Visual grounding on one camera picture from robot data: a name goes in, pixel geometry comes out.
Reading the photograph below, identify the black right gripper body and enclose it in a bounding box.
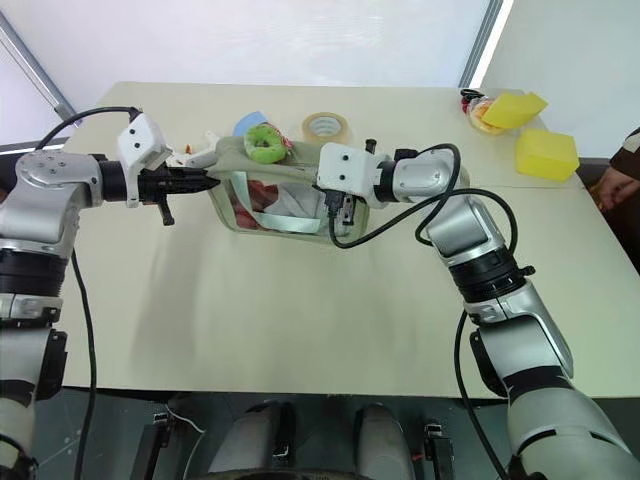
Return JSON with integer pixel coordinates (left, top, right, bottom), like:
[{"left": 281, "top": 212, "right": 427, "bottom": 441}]
[{"left": 322, "top": 188, "right": 359, "bottom": 229}]

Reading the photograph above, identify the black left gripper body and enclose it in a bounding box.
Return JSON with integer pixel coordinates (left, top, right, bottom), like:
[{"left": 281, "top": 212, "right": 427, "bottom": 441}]
[{"left": 136, "top": 166, "right": 177, "bottom": 228}]

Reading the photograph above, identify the beige fabric bag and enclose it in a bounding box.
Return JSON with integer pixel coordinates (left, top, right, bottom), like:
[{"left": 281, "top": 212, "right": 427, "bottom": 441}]
[{"left": 207, "top": 133, "right": 374, "bottom": 247}]

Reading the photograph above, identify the bystander bare hand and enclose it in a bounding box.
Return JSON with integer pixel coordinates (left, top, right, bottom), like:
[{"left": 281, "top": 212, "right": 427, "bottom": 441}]
[{"left": 596, "top": 163, "right": 640, "bottom": 212}]

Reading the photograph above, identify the white plastic toy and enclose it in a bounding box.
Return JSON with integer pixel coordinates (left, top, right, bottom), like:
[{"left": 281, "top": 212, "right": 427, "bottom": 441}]
[{"left": 167, "top": 130, "right": 222, "bottom": 169}]

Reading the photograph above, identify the white cloth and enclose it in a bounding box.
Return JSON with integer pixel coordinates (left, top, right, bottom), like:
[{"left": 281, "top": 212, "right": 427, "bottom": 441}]
[{"left": 259, "top": 182, "right": 326, "bottom": 224}]

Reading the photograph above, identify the red packet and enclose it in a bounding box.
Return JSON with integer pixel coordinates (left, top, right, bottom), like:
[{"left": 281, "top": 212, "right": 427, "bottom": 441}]
[{"left": 234, "top": 179, "right": 281, "bottom": 229}]

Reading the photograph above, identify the blue tape roll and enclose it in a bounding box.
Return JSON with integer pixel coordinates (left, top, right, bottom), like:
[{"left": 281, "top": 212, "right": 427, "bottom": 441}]
[{"left": 233, "top": 111, "right": 274, "bottom": 137}]

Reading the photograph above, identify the clear packing tape roll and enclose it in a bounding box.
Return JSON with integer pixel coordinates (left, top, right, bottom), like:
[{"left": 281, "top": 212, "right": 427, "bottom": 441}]
[{"left": 301, "top": 111, "right": 355, "bottom": 147}]

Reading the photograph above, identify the clear snack bag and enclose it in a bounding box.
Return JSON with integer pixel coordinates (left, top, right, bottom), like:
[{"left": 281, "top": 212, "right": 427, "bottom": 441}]
[{"left": 458, "top": 88, "right": 512, "bottom": 137}]

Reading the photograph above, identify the yellow foam sheet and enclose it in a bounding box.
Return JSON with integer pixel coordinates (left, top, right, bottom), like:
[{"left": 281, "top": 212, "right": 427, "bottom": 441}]
[{"left": 480, "top": 90, "right": 550, "bottom": 130}]

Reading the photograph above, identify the yellow foam block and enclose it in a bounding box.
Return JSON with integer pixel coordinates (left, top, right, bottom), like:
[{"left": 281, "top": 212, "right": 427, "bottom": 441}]
[{"left": 514, "top": 127, "right": 581, "bottom": 181}]

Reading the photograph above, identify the dark rounded shape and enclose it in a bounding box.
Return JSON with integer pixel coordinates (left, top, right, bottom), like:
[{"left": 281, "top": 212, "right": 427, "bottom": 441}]
[
  {"left": 352, "top": 402, "right": 416, "bottom": 480},
  {"left": 207, "top": 399, "right": 296, "bottom": 476}
]

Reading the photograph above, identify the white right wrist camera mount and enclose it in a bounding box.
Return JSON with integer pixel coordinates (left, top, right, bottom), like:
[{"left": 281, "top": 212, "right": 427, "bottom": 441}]
[{"left": 316, "top": 142, "right": 384, "bottom": 195}]

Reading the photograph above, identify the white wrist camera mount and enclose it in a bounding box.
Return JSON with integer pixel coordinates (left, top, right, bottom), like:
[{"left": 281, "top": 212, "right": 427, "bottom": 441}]
[
  {"left": 116, "top": 113, "right": 174, "bottom": 209},
  {"left": 316, "top": 142, "right": 384, "bottom": 195}
]

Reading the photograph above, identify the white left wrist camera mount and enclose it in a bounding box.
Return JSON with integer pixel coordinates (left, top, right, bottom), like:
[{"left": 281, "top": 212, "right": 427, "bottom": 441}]
[{"left": 116, "top": 113, "right": 174, "bottom": 209}]

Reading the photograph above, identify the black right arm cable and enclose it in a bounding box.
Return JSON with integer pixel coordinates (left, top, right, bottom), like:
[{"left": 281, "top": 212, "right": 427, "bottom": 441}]
[{"left": 319, "top": 143, "right": 519, "bottom": 480}]

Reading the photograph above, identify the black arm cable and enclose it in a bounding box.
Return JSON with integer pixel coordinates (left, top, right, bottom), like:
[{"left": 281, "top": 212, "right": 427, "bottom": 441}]
[
  {"left": 34, "top": 105, "right": 146, "bottom": 480},
  {"left": 319, "top": 143, "right": 519, "bottom": 480}
]

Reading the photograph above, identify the green plush donut keychain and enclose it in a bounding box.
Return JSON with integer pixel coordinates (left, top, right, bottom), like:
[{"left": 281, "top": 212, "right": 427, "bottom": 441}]
[{"left": 242, "top": 123, "right": 289, "bottom": 165}]

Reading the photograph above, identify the grey metal frame pole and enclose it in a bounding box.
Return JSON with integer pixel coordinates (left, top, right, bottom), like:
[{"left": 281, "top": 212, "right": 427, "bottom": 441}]
[
  {"left": 455, "top": 0, "right": 516, "bottom": 90},
  {"left": 0, "top": 10, "right": 79, "bottom": 115}
]

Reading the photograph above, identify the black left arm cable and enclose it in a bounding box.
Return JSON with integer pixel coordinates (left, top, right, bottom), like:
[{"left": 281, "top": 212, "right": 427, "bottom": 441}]
[{"left": 34, "top": 105, "right": 146, "bottom": 480}]

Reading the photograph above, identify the black table frame bracket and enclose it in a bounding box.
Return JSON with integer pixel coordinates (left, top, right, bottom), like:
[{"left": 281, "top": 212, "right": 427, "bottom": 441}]
[
  {"left": 421, "top": 417, "right": 459, "bottom": 480},
  {"left": 135, "top": 410, "right": 175, "bottom": 480}
]

